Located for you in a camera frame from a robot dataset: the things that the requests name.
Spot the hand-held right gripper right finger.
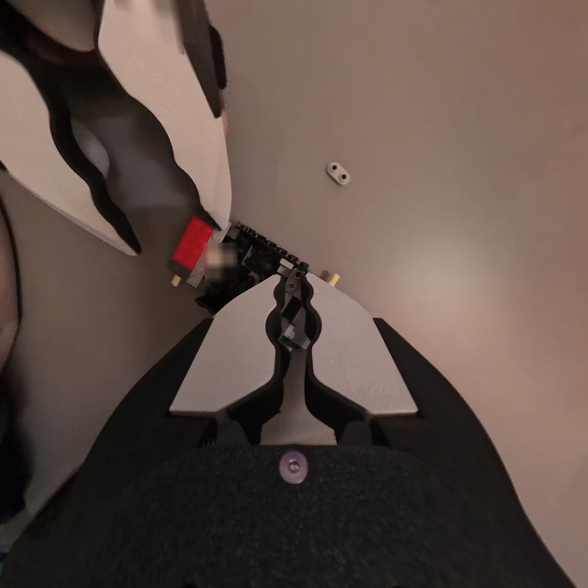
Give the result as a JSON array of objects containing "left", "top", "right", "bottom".
[{"left": 304, "top": 273, "right": 420, "bottom": 418}]

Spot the grey and black brick assembly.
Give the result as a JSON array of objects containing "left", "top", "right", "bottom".
[{"left": 277, "top": 269, "right": 307, "bottom": 353}]

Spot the toy brick car model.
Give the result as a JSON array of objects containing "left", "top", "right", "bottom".
[{"left": 169, "top": 215, "right": 343, "bottom": 318}]

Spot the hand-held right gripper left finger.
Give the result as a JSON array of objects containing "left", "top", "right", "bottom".
[{"left": 170, "top": 274, "right": 283, "bottom": 416}]

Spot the beige garment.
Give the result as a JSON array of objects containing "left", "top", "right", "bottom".
[{"left": 0, "top": 198, "right": 23, "bottom": 373}]

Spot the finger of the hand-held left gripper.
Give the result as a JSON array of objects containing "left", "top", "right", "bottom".
[
  {"left": 96, "top": 0, "right": 232, "bottom": 229},
  {"left": 0, "top": 32, "right": 141, "bottom": 256}
]

